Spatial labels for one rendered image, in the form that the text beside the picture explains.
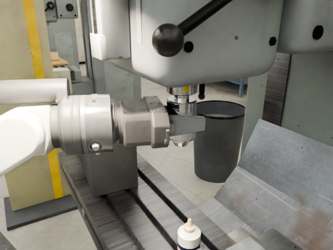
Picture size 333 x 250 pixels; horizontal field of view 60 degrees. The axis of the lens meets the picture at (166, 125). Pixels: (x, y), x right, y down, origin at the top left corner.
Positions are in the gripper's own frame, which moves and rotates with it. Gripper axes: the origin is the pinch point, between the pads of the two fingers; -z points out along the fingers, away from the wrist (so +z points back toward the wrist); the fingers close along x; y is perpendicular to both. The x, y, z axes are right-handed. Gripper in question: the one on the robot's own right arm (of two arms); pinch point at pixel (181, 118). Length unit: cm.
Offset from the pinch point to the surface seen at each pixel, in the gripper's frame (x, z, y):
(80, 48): 830, 82, 79
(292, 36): -6.8, -12.8, -13.0
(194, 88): -2.0, -1.3, -5.4
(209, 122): 163, -67, 65
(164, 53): -16.0, 6.0, -12.3
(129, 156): 23.7, 6.9, 18.1
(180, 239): -4.7, 0.8, 20.0
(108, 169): 22.5, 12.4, 20.6
